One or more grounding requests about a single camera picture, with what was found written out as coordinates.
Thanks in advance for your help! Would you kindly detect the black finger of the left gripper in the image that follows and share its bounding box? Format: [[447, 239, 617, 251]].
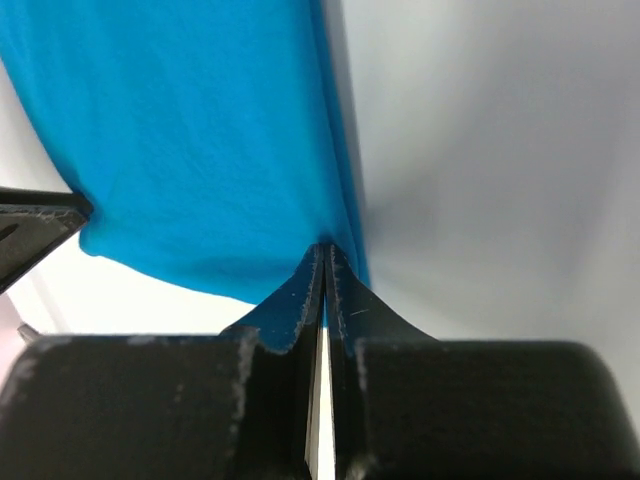
[[0, 187, 93, 292]]

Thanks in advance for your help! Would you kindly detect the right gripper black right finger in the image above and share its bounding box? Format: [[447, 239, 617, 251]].
[[323, 244, 639, 479]]

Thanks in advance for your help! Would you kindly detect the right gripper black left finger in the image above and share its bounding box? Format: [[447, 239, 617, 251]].
[[1, 245, 323, 479]]

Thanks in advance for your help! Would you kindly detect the blue t shirt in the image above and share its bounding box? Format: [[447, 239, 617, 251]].
[[1, 1, 369, 303]]

